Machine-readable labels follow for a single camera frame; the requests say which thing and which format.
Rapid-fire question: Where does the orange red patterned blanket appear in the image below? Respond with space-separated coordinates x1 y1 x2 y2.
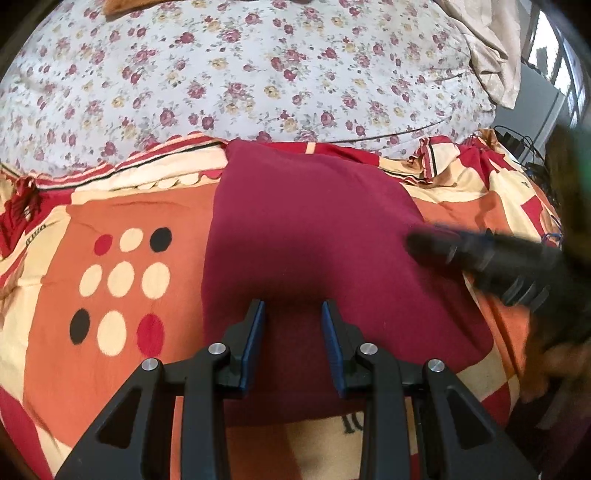
1 130 561 479

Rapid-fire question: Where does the brown diamond pattern cushion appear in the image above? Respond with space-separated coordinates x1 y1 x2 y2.
103 0 161 17

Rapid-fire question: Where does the white floral quilt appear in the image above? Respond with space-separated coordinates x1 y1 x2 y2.
1 1 496 175

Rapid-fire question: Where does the beige crumpled sheet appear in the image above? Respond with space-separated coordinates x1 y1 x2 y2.
438 0 521 109

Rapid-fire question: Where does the black cables and charger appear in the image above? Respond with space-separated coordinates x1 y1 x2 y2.
493 125 551 179

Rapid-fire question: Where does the person's right hand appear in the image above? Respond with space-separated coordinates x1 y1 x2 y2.
521 330 590 418

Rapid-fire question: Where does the window with frame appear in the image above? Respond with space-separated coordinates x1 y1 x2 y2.
523 5 588 127

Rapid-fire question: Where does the dark red garment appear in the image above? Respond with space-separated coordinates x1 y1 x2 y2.
201 140 494 427

